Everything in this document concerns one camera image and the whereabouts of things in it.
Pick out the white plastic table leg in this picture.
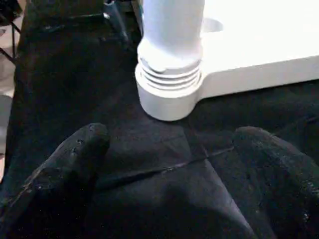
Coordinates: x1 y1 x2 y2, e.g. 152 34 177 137
137 0 205 90

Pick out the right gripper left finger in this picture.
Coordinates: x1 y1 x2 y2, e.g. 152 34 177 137
0 123 111 239

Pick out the white plastic table top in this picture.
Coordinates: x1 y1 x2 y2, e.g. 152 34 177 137
134 0 319 122

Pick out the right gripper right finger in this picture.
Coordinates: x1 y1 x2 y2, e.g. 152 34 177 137
232 126 319 239

